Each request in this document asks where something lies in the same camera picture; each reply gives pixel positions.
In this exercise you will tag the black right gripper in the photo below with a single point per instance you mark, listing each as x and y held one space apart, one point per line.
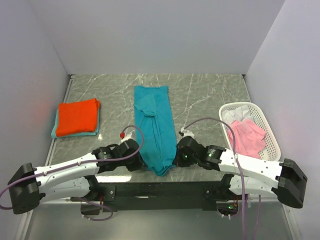
178 161

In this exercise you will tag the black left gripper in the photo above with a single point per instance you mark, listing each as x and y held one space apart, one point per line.
139 163

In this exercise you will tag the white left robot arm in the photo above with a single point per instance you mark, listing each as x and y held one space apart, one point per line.
31 186

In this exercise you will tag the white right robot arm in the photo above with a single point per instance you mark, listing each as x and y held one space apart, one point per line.
283 179

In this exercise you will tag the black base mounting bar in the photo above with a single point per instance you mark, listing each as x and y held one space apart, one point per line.
127 196

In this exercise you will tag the pink t shirt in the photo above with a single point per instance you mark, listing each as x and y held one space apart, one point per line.
249 138

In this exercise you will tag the white plastic laundry basket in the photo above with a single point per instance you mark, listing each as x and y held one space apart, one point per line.
272 151

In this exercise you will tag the white t shirt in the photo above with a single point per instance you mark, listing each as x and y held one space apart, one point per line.
239 114

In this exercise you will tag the folded orange t shirt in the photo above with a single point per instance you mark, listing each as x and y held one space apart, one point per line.
76 120

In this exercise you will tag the folded light teal t shirt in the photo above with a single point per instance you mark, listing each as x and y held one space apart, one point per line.
75 133

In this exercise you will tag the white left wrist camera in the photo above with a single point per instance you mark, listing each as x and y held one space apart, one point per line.
125 136

